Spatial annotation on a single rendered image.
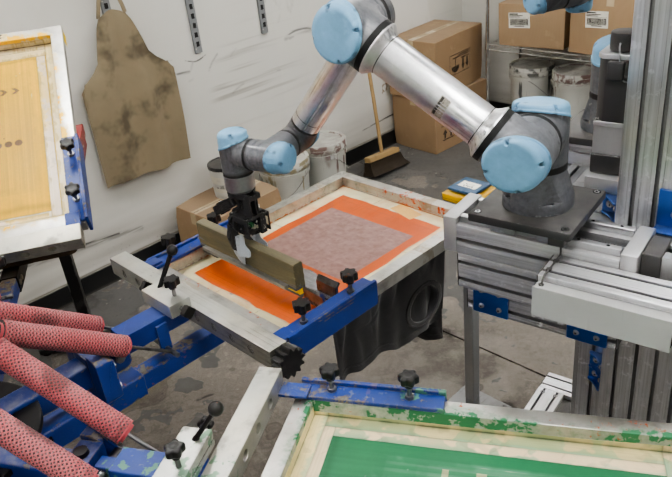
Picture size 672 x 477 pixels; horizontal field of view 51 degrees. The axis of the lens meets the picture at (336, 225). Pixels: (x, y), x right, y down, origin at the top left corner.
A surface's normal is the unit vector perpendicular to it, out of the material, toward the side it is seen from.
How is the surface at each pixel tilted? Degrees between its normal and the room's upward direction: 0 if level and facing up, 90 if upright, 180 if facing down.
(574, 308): 90
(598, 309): 90
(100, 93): 88
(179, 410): 0
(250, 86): 90
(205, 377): 0
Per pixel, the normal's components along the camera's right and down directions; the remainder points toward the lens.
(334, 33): -0.58, 0.36
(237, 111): 0.71, 0.26
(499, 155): -0.37, 0.52
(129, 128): 0.90, 0.09
